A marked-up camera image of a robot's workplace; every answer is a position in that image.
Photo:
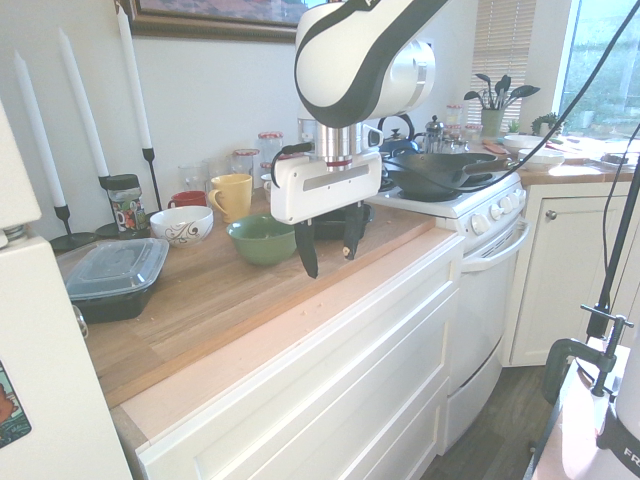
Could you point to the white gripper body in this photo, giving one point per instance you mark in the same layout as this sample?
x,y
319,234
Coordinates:
x,y
325,187

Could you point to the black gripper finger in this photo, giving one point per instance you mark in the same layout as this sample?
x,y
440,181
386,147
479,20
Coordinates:
x,y
353,232
307,250

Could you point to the green ceramic bowl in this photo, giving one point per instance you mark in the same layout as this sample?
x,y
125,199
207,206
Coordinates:
x,y
260,247

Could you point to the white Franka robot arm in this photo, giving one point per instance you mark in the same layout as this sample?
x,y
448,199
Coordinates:
x,y
340,60

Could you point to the black open plastic tray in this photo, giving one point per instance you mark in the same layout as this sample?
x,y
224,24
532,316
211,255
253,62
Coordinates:
x,y
330,229

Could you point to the tall glass jar red lid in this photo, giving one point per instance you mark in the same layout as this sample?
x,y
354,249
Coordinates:
x,y
271,145

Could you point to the glass jar red checked lid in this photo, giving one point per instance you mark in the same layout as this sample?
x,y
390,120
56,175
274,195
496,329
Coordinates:
x,y
246,160

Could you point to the yellow ceramic mug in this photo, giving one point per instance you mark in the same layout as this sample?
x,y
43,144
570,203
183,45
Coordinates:
x,y
232,197

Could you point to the clear drinking glass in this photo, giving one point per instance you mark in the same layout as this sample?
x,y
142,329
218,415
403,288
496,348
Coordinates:
x,y
217,167
192,177

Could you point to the glass french press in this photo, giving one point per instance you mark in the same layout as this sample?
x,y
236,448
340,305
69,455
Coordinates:
x,y
434,137

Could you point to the white drawer cabinet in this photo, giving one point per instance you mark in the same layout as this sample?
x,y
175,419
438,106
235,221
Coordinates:
x,y
325,375

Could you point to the red ceramic mug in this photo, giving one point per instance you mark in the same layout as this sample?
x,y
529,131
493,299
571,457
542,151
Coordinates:
x,y
190,199

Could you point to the white bowl swirl pattern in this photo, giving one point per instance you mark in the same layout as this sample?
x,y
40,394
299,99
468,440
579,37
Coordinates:
x,y
180,225

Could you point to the white kitchen stove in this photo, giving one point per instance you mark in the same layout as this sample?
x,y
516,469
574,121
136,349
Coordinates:
x,y
480,300

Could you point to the small jar red lid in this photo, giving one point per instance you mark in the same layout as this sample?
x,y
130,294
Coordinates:
x,y
454,115
473,132

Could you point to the black kitchen utensil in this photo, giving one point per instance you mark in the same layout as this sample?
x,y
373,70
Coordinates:
x,y
525,91
472,95
482,79
504,82

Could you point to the black candle holder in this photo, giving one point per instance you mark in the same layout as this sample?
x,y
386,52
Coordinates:
x,y
72,242
151,170

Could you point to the green utensil crock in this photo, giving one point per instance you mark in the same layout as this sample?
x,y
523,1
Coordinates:
x,y
492,122

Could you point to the spice jar dark lid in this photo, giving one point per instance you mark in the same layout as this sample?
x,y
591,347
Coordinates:
x,y
127,210

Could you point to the white shallow bowl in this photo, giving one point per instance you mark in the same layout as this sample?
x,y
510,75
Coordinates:
x,y
542,160
522,144

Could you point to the small potted plant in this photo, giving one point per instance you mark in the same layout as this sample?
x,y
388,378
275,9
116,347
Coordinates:
x,y
513,126

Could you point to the black container clear lid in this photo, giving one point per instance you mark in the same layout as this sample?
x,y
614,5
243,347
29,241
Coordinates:
x,y
115,295

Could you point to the glass jar with black lid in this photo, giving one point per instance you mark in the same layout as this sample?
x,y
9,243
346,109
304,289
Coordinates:
x,y
105,231

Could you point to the white door cabinet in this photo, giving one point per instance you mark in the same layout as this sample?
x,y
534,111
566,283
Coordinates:
x,y
560,280

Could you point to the tall white taper candle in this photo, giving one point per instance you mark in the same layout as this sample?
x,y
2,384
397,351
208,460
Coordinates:
x,y
134,75

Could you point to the green succulent plant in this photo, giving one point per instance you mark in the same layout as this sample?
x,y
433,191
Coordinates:
x,y
547,122

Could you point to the beige window blinds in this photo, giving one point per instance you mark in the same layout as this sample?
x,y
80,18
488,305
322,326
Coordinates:
x,y
502,45

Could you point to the dark green C-clamp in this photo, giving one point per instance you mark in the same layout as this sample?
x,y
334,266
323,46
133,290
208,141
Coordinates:
x,y
555,365

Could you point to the medium white taper candle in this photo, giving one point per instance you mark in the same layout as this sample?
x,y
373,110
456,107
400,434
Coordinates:
x,y
82,100

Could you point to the black stand pole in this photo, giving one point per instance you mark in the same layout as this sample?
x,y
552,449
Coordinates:
x,y
612,260

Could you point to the short white taper candle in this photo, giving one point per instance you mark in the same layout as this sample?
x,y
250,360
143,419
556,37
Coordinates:
x,y
37,130

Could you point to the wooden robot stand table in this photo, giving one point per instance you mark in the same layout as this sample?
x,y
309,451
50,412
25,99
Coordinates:
x,y
570,435

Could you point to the kitchen window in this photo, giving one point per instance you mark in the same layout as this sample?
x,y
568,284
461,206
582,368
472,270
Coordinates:
x,y
615,75

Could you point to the colourful fridge magnet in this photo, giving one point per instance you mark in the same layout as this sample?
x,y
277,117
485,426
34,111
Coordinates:
x,y
10,405

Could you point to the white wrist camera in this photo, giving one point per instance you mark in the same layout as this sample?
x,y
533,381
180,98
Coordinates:
x,y
372,136

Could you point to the framed painting dark frame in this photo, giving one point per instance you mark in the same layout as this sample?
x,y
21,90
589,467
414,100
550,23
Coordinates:
x,y
210,27

